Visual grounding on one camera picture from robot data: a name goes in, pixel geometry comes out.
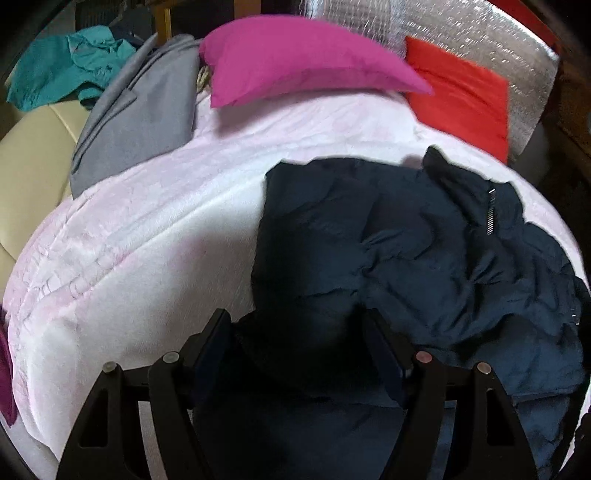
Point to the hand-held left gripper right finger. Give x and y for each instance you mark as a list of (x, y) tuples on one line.
[(385, 355)]

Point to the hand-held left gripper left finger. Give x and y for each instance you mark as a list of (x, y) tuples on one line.
[(210, 355)]

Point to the navy blue jacket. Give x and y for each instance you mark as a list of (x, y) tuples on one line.
[(392, 249)]

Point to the pale pink blanket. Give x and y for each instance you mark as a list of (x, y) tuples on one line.
[(161, 258)]

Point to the magenta towel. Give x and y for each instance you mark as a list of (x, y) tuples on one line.
[(5, 369)]

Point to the grey garment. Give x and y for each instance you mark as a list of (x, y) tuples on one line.
[(134, 115)]

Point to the beige leather sofa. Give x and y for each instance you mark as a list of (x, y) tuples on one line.
[(32, 161)]

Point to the red pillow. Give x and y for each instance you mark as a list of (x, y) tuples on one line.
[(461, 97)]

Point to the magenta pillow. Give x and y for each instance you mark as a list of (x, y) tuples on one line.
[(295, 64)]

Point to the teal garment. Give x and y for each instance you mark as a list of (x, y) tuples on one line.
[(55, 69)]

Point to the silver foil insulation board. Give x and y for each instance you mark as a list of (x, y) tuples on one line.
[(498, 41)]

